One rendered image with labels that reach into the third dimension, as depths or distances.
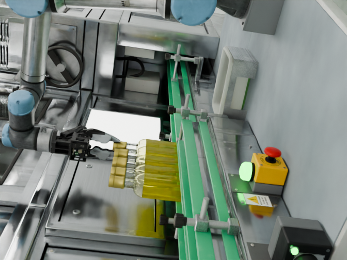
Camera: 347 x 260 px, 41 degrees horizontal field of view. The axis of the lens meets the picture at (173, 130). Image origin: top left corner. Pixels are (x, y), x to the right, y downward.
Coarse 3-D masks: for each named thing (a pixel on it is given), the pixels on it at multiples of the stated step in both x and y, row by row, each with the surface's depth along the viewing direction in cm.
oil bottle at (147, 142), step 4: (140, 140) 153; (144, 140) 153; (148, 140) 153; (152, 140) 154; (156, 140) 154; (160, 140) 155; (140, 144) 151; (144, 144) 150; (148, 144) 151; (152, 144) 151; (156, 144) 151; (160, 144) 152; (164, 144) 152; (168, 144) 153; (172, 144) 153; (176, 144) 154; (136, 148) 152; (164, 148) 151; (168, 148) 151; (172, 148) 151; (176, 148) 151
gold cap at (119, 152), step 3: (117, 150) 146; (120, 150) 146; (123, 150) 147; (126, 150) 147; (114, 153) 146; (117, 153) 146; (120, 153) 146; (123, 153) 146; (126, 153) 146; (114, 156) 146; (117, 156) 146; (120, 156) 146; (123, 156) 146; (126, 156) 146
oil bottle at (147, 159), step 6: (138, 156) 143; (144, 156) 143; (150, 156) 143; (156, 156) 144; (138, 162) 140; (144, 162) 140; (150, 162) 140; (156, 162) 140; (162, 162) 141; (168, 162) 141; (174, 162) 142
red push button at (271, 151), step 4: (268, 148) 107; (272, 148) 107; (276, 148) 108; (264, 152) 106; (268, 152) 105; (272, 152) 105; (276, 152) 105; (280, 152) 106; (268, 156) 107; (272, 156) 105; (276, 156) 105
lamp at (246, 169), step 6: (246, 162) 108; (252, 162) 108; (240, 168) 109; (246, 168) 107; (252, 168) 107; (240, 174) 108; (246, 174) 107; (252, 174) 106; (246, 180) 108; (252, 180) 107
